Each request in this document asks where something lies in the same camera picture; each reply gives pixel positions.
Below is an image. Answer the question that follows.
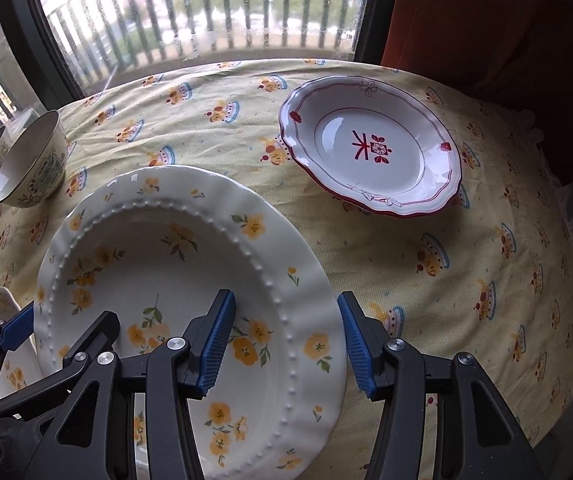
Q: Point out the balcony railing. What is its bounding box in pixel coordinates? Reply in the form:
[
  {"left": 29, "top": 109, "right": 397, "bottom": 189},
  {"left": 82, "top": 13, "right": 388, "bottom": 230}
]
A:
[{"left": 46, "top": 0, "right": 375, "bottom": 81}]

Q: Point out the orange curtain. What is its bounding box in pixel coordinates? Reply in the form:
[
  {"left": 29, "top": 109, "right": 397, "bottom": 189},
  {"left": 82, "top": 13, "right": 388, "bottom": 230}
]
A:
[{"left": 381, "top": 0, "right": 573, "bottom": 186}]

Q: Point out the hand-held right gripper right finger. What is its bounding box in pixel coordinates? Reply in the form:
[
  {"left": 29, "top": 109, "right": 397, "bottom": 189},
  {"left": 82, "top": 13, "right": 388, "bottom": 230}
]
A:
[{"left": 337, "top": 290, "right": 547, "bottom": 480}]

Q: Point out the dark window frame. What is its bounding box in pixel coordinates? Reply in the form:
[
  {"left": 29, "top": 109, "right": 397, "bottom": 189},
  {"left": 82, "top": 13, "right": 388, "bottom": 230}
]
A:
[{"left": 0, "top": 0, "right": 402, "bottom": 161}]

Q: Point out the cream bowl green pattern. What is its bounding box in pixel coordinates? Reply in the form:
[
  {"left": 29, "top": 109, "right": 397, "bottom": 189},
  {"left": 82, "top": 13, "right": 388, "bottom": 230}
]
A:
[{"left": 0, "top": 110, "right": 67, "bottom": 208}]

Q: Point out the yellow printed tablecloth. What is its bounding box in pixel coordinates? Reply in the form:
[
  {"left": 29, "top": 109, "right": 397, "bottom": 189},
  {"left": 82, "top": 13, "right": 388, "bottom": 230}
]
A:
[{"left": 0, "top": 57, "right": 573, "bottom": 480}]

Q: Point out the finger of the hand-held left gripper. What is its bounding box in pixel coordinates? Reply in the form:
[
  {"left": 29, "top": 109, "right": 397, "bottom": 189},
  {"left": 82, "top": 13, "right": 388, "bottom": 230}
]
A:
[
  {"left": 0, "top": 304, "right": 35, "bottom": 387},
  {"left": 0, "top": 311, "right": 120, "bottom": 419}
]

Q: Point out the yellow floral white plate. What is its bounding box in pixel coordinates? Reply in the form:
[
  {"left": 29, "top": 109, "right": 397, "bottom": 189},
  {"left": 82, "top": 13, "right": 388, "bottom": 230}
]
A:
[{"left": 36, "top": 165, "right": 348, "bottom": 480}]

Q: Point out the red-trimmed white plate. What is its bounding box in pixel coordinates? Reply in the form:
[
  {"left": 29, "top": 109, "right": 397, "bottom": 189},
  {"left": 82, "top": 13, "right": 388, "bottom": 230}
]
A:
[{"left": 278, "top": 76, "right": 462, "bottom": 218}]

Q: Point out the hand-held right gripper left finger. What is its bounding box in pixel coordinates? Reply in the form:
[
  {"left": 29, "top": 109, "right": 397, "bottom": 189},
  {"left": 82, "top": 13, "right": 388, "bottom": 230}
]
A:
[{"left": 41, "top": 288, "right": 238, "bottom": 480}]

